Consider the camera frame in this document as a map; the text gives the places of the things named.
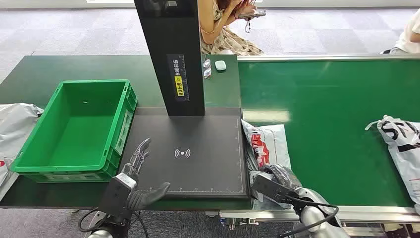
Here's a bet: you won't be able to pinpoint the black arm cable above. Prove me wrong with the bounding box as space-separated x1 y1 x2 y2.
77 207 150 238
280 195 340 238

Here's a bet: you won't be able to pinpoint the black and yellow tower label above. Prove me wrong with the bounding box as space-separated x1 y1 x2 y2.
166 54 190 103

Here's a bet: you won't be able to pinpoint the person in white top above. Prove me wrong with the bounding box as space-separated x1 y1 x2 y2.
380 8 420 55

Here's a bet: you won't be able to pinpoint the grey package with red print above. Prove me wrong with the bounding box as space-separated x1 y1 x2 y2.
241 119 303 211

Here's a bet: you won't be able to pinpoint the grey package with black lettering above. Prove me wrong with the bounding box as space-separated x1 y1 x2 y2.
365 115 420 215

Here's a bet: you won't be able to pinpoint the dark green table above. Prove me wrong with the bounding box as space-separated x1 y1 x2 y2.
0 54 253 211

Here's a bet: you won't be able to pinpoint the eyeglasses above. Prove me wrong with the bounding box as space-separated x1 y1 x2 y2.
202 58 212 79

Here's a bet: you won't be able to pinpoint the black scanner tower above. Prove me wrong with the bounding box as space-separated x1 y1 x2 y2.
134 0 206 117

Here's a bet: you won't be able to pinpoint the black scanner platform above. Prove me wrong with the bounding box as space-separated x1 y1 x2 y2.
118 107 251 201

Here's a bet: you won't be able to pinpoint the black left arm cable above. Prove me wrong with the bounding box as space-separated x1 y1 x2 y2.
77 207 150 238

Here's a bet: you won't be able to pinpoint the green conveyor belt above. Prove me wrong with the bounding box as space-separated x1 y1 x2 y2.
237 59 420 208

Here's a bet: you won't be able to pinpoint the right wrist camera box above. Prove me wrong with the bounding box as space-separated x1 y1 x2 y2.
252 173 298 204

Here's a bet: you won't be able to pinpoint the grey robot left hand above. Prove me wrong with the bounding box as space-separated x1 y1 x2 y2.
122 138 171 211

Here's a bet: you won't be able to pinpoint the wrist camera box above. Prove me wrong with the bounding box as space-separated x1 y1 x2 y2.
98 173 138 221
252 173 298 204

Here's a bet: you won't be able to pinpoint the smartphone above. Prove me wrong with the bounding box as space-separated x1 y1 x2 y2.
238 9 267 20

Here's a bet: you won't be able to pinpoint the green plastic crate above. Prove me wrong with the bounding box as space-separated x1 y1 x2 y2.
10 79 139 183

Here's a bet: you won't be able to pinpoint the person holding phone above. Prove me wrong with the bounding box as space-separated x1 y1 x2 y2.
198 0 265 57

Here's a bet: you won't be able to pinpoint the plain grey package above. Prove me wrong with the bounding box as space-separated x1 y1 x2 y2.
0 103 44 201

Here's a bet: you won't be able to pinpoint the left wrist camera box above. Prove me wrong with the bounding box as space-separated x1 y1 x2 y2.
98 173 138 221

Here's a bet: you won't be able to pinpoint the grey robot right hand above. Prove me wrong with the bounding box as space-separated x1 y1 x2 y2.
259 164 303 192

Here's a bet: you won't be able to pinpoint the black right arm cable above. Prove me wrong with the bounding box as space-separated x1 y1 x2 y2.
280 195 340 238

